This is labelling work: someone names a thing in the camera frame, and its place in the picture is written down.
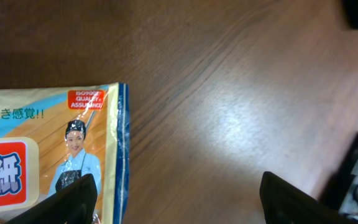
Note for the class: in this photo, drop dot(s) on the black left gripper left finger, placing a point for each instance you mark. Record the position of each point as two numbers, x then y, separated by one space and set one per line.
74 204

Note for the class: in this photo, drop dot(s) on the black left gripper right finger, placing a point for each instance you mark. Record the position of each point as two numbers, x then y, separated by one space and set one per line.
284 203

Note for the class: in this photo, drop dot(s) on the yellow chip bag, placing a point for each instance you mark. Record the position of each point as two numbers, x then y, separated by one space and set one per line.
51 137

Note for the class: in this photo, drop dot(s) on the white barcode scanner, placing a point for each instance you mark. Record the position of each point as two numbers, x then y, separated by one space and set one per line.
341 192

